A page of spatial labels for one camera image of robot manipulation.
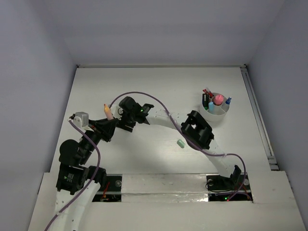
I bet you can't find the orange highlighter marker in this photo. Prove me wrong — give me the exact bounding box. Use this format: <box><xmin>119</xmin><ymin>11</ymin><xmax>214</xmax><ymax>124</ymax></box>
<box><xmin>104</xmin><ymin>104</ymin><xmax>114</xmax><ymax>120</ymax></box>

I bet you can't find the black green highlighter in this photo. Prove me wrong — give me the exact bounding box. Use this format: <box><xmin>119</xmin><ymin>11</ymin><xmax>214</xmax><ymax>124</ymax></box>
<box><xmin>202</xmin><ymin>93</ymin><xmax>209</xmax><ymax>110</ymax></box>

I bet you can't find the blue highlighter marker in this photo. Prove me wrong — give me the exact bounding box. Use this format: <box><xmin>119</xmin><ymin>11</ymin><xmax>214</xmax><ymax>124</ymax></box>
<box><xmin>208</xmin><ymin>102</ymin><xmax>214</xmax><ymax>114</ymax></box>

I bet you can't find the red gel pen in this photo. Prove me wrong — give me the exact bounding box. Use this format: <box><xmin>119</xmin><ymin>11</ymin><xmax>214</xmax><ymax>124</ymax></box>
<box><xmin>203</xmin><ymin>88</ymin><xmax>214</xmax><ymax>98</ymax></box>

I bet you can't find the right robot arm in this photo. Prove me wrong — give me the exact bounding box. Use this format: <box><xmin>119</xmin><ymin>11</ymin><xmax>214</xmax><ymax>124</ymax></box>
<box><xmin>110</xmin><ymin>96</ymin><xmax>247</xmax><ymax>189</ymax></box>

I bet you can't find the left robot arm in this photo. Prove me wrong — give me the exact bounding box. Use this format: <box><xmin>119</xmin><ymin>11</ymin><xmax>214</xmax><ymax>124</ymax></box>
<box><xmin>45</xmin><ymin>115</ymin><xmax>118</xmax><ymax>231</ymax></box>

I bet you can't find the green marker cap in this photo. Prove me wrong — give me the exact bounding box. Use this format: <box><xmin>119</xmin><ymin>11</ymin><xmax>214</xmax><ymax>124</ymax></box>
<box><xmin>177</xmin><ymin>139</ymin><xmax>185</xmax><ymax>148</ymax></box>

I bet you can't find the white round container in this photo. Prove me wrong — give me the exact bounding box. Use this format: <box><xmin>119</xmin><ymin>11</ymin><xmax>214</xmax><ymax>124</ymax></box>
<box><xmin>199</xmin><ymin>93</ymin><xmax>230</xmax><ymax>122</ymax></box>

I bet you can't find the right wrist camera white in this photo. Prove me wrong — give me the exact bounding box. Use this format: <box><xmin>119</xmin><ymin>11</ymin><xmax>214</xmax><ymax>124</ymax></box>
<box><xmin>109</xmin><ymin>104</ymin><xmax>122</xmax><ymax>120</ymax></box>

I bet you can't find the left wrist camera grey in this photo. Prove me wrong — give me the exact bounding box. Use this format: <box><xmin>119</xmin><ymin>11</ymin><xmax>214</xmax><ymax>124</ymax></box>
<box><xmin>72</xmin><ymin>112</ymin><xmax>90</xmax><ymax>130</ymax></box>

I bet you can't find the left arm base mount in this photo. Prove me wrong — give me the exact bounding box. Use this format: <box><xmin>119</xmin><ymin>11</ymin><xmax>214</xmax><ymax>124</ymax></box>
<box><xmin>92</xmin><ymin>175</ymin><xmax>122</xmax><ymax>203</ymax></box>

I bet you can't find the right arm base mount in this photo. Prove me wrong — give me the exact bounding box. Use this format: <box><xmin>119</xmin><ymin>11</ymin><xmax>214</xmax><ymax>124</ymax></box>
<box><xmin>205</xmin><ymin>166</ymin><xmax>253</xmax><ymax>202</ymax></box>

